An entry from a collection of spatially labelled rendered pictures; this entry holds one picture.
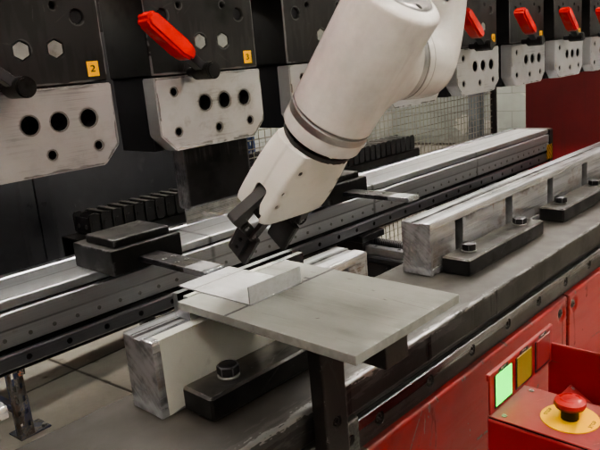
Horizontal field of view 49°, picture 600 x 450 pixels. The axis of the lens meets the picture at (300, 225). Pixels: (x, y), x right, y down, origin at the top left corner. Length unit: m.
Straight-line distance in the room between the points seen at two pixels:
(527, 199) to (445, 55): 0.86
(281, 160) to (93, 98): 0.19
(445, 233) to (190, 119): 0.60
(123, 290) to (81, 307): 0.07
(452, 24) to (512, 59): 0.69
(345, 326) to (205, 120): 0.27
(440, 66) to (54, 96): 0.36
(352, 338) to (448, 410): 0.44
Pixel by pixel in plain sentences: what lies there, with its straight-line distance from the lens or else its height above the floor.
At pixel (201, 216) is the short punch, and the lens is 0.80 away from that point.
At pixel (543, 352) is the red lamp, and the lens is 1.06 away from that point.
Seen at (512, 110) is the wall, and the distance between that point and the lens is 8.59.
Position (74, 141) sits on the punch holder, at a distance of 0.66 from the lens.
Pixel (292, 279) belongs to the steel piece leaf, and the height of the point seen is 1.01.
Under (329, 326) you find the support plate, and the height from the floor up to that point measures 1.00.
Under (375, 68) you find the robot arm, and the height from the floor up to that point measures 1.25.
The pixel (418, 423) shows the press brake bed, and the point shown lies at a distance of 0.98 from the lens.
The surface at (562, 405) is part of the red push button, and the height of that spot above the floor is 0.81.
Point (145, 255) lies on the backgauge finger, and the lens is 0.97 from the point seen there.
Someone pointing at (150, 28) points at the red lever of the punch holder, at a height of 1.30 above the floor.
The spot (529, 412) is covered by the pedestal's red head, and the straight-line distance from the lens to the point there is 0.96.
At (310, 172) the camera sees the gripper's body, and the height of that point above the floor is 1.15.
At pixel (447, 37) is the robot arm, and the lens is 0.66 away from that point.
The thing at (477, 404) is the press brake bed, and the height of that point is 0.70.
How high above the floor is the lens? 1.26
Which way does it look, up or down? 14 degrees down
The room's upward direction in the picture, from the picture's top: 5 degrees counter-clockwise
